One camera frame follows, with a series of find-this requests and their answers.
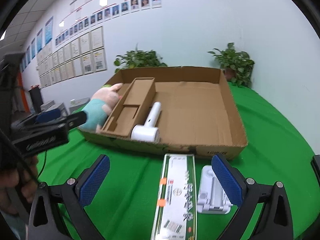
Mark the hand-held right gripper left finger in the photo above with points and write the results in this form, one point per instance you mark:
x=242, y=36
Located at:
x=96, y=180

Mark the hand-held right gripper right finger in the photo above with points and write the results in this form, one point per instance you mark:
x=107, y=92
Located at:
x=226, y=180

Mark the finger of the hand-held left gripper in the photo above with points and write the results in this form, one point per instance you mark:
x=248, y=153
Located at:
x=47, y=115
x=75, y=120

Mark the pink pig plush toy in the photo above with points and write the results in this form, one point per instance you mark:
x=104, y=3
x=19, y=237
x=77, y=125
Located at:
x=97, y=112

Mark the green and white medicine box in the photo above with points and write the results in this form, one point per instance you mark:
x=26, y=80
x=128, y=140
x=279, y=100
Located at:
x=175, y=197

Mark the large shallow cardboard box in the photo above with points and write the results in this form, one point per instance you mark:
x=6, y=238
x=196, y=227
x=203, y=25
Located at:
x=195, y=110

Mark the long brown cardboard box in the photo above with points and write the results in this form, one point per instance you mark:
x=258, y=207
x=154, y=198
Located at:
x=147, y=92

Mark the white handheld fan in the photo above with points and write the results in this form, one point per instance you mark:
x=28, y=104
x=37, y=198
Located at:
x=155, y=112

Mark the person's left hand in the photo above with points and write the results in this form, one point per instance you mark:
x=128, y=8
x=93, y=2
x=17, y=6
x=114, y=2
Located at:
x=7, y=192

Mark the grey box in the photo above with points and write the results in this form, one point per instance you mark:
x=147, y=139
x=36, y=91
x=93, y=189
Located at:
x=53, y=106
x=80, y=105

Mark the black upright case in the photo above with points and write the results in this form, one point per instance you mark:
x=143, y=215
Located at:
x=35, y=100

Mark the white folding phone stand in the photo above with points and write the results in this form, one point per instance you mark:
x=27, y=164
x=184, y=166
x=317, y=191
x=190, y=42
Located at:
x=206, y=200

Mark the green tablecloth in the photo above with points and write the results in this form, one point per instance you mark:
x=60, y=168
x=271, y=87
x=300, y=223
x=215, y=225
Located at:
x=262, y=130

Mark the leafy green potted plant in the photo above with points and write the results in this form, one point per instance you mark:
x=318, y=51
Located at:
x=235, y=60
x=140, y=58

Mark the wall of framed certificates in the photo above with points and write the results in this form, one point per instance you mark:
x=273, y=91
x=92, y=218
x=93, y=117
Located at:
x=82, y=52

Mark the row of blue wall posters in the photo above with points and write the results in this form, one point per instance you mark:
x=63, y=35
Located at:
x=48, y=30

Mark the wall chart of portrait photos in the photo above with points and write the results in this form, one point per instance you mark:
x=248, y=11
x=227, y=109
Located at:
x=125, y=6

